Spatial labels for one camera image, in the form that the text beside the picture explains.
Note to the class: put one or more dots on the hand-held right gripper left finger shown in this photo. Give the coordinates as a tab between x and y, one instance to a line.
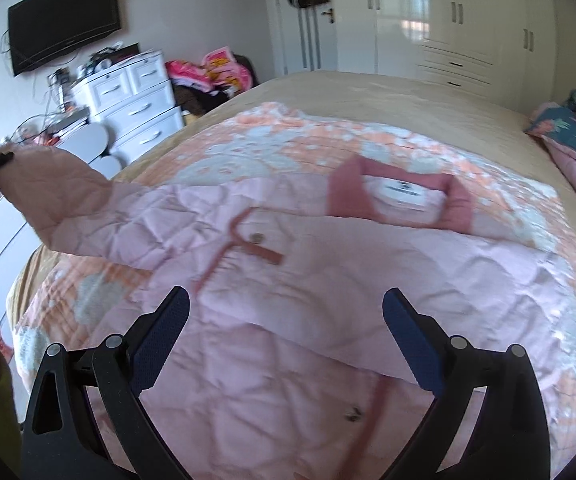
163	340

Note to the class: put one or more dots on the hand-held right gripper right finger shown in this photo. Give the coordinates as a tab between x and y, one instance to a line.
413	340

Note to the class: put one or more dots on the pink quilted jacket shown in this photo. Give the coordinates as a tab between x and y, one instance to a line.
293	270

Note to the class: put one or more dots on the pile of pink clothes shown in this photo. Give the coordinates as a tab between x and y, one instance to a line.
218	67

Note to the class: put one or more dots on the white oval chair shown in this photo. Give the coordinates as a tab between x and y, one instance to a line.
88	140

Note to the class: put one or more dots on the heap of small gadgets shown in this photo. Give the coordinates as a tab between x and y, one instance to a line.
93	62

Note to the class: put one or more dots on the white drawer chest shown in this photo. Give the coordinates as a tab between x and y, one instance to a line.
128	105

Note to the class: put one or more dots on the orange patterned blanket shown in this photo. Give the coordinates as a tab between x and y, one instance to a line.
318	130

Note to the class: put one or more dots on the bed with beige sheet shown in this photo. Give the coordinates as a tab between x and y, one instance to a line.
368	90

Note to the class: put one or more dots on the white door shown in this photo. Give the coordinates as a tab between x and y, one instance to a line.
318	45

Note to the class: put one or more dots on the white glossy wardrobe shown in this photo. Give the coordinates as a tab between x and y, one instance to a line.
418	10

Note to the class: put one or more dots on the black wall television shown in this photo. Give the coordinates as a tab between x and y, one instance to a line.
63	25

